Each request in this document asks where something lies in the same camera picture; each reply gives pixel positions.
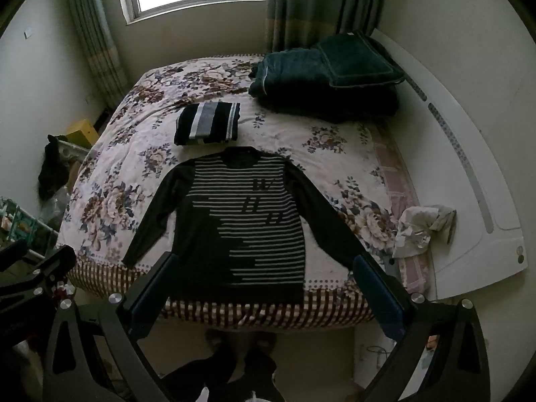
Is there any green left curtain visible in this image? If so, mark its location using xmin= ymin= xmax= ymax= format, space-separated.
xmin=68 ymin=0 xmax=129 ymax=109

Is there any black striped sweater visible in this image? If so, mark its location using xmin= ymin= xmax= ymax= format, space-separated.
xmin=123 ymin=147 xmax=365 ymax=304

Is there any white bed headboard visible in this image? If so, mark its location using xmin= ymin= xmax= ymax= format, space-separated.
xmin=373 ymin=31 xmax=528 ymax=299

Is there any folded striped dark garment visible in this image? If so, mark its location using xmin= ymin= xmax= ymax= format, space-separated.
xmin=174 ymin=102 xmax=241 ymax=146

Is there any crumpled white cloth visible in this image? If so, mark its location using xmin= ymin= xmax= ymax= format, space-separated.
xmin=393 ymin=205 xmax=457 ymax=259

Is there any yellow box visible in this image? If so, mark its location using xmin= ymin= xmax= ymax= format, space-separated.
xmin=65 ymin=119 xmax=99 ymax=149

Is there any green rack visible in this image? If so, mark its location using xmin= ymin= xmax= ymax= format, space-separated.
xmin=0 ymin=197 xmax=58 ymax=259

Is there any dark green pillow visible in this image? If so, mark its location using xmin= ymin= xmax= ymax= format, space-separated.
xmin=316 ymin=32 xmax=405 ymax=88

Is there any dark green folded quilt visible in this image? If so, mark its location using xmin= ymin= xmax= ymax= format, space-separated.
xmin=248 ymin=49 xmax=400 ymax=124

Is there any green curtain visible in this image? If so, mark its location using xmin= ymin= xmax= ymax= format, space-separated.
xmin=68 ymin=0 xmax=129 ymax=109
xmin=265 ymin=0 xmax=384 ymax=52

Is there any black hanging garment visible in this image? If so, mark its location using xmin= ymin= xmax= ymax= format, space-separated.
xmin=37 ymin=134 xmax=69 ymax=201

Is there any green right curtain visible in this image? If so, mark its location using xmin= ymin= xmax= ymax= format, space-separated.
xmin=265 ymin=0 xmax=384 ymax=52

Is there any floral bed blanket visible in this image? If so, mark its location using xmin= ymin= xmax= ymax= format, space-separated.
xmin=56 ymin=53 xmax=431 ymax=331

